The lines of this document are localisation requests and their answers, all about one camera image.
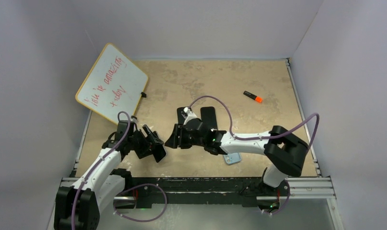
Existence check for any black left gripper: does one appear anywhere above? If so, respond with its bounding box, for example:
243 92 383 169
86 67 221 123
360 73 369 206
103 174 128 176
127 126 162 158

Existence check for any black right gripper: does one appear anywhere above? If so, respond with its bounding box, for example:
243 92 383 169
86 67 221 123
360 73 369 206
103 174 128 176
166 124 205 150

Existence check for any black phone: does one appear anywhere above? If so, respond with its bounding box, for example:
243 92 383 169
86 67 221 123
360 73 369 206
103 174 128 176
176 107 189 126

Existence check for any black phone case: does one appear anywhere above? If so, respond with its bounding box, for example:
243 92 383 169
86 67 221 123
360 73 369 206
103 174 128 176
200 106 218 130

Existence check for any light blue phone case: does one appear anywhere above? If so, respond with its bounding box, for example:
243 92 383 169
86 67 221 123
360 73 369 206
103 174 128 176
224 152 242 165

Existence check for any phone with bright reflection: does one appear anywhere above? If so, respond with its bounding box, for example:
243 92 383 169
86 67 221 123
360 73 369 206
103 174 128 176
151 145 167 163

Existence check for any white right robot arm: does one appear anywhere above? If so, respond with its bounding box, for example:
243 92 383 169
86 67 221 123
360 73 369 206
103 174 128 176
165 118 308 195

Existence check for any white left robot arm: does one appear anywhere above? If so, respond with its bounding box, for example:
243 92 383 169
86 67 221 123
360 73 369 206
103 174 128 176
54 119 166 230

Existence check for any white whiteboard with red writing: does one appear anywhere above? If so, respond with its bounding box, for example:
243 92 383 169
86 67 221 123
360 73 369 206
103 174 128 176
75 43 148 124

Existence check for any black marker orange cap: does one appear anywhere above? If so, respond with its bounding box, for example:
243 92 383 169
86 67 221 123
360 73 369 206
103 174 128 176
243 91 262 103

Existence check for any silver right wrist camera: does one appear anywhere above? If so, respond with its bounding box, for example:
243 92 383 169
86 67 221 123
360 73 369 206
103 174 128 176
182 107 198 125

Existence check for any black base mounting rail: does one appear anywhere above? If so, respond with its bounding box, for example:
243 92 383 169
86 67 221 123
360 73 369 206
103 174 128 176
115 177 289 209

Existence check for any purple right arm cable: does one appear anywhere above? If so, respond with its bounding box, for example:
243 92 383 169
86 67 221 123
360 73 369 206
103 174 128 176
187 95 320 217

